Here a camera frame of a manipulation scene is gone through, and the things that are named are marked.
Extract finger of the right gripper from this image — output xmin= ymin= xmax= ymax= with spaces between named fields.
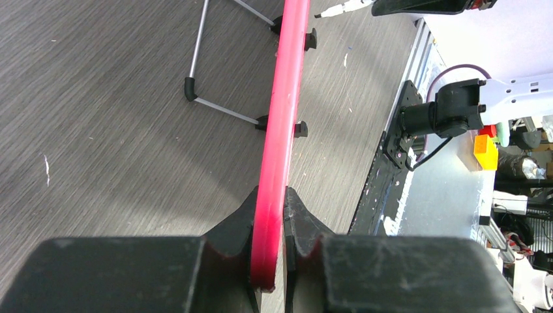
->
xmin=371 ymin=0 xmax=471 ymax=16

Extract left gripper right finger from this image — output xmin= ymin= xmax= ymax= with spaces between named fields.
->
xmin=283 ymin=188 xmax=518 ymax=312

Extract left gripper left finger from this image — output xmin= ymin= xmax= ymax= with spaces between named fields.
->
xmin=1 ymin=191 xmax=260 ymax=312

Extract whiteboard marker pen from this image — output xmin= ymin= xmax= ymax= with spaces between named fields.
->
xmin=314 ymin=0 xmax=375 ymax=18

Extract pink framed whiteboard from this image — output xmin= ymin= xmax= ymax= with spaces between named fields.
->
xmin=250 ymin=1 xmax=310 ymax=293

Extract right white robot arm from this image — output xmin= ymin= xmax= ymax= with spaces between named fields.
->
xmin=395 ymin=73 xmax=552 ymax=139

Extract left black board clip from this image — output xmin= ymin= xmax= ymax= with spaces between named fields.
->
xmin=304 ymin=28 xmax=318 ymax=52

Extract black board clip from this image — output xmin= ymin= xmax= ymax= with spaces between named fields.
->
xmin=304 ymin=28 xmax=318 ymax=52
xmin=293 ymin=121 xmax=308 ymax=138

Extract right black board clip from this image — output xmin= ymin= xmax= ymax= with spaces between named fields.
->
xmin=293 ymin=121 xmax=308 ymax=138

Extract orange yellow block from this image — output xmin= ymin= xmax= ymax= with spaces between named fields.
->
xmin=473 ymin=134 xmax=499 ymax=171

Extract metal wire board stand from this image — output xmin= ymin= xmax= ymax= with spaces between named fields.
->
xmin=184 ymin=0 xmax=286 ymax=131

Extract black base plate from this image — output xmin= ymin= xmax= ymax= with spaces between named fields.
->
xmin=348 ymin=80 xmax=423 ymax=236

